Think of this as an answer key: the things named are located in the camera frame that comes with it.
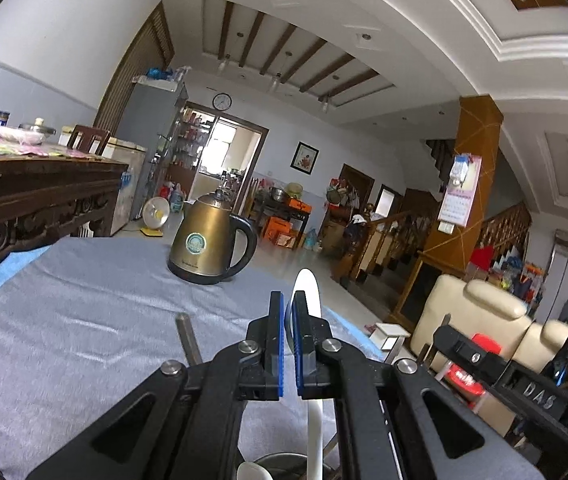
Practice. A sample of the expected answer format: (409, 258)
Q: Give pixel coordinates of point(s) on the red plastic chair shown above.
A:
(488, 342)

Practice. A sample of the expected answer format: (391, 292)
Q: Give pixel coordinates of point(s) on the white chest freezer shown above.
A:
(128, 185)

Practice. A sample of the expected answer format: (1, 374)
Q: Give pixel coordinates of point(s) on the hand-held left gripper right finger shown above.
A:
(300, 355)

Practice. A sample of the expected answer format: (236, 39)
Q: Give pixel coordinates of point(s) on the wooden stair railing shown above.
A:
(404, 240)

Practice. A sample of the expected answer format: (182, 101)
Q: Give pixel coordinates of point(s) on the hanging light bulb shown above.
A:
(223, 64)
(276, 82)
(326, 104)

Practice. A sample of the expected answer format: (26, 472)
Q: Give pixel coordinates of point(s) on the grey refrigerator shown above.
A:
(153, 130)

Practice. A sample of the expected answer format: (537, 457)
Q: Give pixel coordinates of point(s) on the dark lidded jar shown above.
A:
(3, 119)

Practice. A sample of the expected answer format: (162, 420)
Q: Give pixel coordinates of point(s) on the carved wooden sideboard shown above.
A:
(38, 180)

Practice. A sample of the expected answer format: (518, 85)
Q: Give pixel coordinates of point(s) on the round wall clock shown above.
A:
(222, 102)

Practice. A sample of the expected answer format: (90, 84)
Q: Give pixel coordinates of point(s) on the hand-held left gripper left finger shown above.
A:
(278, 350)

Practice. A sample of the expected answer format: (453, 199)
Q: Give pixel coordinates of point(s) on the blue under cloth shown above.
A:
(8, 272)

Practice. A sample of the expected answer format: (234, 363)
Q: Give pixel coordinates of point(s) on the dark cluttered side table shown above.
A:
(284, 207)

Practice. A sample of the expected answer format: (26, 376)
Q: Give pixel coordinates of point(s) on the grey tablecloth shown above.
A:
(88, 335)

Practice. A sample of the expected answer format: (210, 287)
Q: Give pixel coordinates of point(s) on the blue item on refrigerator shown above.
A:
(159, 73)

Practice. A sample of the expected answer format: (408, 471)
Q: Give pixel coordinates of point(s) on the patterned sideboard mat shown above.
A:
(13, 150)

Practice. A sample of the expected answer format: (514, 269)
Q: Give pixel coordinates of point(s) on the orange cardboard boxes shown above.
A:
(281, 232)

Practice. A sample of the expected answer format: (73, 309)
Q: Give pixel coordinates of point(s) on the wall calendar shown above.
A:
(459, 200)

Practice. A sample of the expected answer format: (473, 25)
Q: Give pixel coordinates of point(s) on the bronze electric kettle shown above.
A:
(198, 245)

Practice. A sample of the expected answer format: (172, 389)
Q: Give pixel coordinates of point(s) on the framed wall picture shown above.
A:
(305, 158)

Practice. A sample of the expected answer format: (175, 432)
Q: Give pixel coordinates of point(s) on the wooden dining chair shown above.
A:
(88, 137)

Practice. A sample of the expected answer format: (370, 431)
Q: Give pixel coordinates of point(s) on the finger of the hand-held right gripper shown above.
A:
(559, 372)
(469, 355)

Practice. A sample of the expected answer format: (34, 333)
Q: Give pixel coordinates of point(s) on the round yellow heater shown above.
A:
(156, 215)

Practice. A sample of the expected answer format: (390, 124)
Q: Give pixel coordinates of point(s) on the metal pan lid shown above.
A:
(37, 127)

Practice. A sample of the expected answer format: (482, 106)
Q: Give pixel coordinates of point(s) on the brown wooden door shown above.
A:
(138, 70)

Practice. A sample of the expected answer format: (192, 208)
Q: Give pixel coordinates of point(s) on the glass display shelf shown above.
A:
(188, 145)

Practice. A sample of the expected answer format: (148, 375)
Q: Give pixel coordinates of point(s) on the white plastic spoon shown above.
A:
(250, 472)
(309, 285)

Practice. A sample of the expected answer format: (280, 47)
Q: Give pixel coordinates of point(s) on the small white stool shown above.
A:
(389, 331)

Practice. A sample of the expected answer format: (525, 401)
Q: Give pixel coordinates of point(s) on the blue water jug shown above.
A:
(177, 201)

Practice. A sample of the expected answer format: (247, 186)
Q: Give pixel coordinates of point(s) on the metal utensil holder cup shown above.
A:
(284, 465)

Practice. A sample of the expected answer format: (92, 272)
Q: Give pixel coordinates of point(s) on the cream sofa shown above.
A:
(469, 305)

